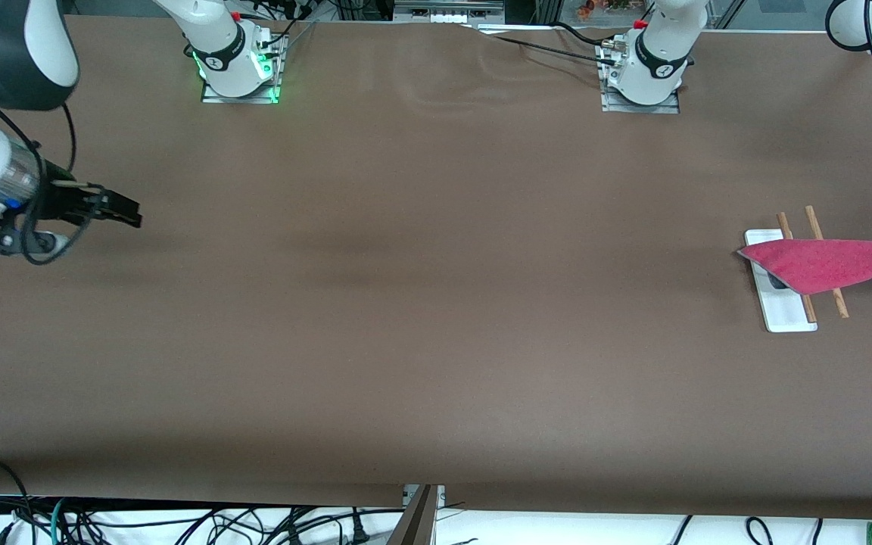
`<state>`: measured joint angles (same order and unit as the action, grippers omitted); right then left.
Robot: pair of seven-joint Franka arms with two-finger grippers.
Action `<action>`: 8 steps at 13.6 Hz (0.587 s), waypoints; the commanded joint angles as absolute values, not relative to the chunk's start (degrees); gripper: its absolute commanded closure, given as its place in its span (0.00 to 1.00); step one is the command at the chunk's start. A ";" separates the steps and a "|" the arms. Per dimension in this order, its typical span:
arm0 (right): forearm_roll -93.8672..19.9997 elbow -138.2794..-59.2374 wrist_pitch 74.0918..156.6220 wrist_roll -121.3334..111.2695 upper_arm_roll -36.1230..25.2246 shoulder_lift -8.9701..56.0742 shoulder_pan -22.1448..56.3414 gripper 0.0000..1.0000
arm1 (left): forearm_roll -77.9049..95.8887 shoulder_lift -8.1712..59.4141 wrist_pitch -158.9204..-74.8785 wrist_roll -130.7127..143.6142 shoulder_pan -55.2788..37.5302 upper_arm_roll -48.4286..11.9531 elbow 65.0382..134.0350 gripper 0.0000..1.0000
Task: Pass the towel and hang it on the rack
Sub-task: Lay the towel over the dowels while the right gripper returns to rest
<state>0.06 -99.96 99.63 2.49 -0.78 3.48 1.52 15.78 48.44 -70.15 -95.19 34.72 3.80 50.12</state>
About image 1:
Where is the pink towel with grey edge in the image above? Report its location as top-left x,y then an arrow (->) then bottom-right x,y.
737,239 -> 872,296

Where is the wooden chopsticks pair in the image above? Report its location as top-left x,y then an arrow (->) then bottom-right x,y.
744,205 -> 850,333

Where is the brown table cover sheet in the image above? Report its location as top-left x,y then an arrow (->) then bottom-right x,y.
0,14 -> 872,522

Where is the grey device with sockets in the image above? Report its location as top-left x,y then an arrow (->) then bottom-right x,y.
394,0 -> 505,23

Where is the grey angled beam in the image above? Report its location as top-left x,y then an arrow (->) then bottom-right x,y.
387,484 -> 441,545

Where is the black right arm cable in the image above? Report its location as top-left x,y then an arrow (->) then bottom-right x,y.
0,67 -> 98,266

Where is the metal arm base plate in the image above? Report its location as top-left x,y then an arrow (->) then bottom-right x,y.
201,34 -> 282,104
601,42 -> 680,114

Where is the short black table cable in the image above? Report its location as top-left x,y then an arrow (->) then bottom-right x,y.
553,21 -> 622,48

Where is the long black table cable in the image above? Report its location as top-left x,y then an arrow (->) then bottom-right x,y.
474,29 -> 618,67

